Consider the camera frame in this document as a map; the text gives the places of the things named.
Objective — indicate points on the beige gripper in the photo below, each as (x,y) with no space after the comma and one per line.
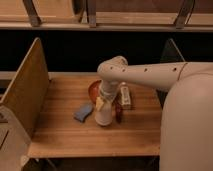
(108,91)

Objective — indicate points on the white ceramic cup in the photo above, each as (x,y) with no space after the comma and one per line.
(104,116)

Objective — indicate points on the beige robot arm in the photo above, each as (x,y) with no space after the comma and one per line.
(186,132)

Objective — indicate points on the red bowl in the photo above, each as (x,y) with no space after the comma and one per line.
(93,90)

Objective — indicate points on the blue cloth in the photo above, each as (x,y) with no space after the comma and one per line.
(83,112)

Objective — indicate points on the dark red utensil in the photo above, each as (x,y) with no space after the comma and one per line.
(118,112)

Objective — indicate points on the white tube bottle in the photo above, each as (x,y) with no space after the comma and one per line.
(125,98)

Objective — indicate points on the left wooden side panel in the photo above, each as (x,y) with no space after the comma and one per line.
(24,96)

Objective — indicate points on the right dark side panel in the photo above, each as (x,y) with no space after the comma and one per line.
(171,53)

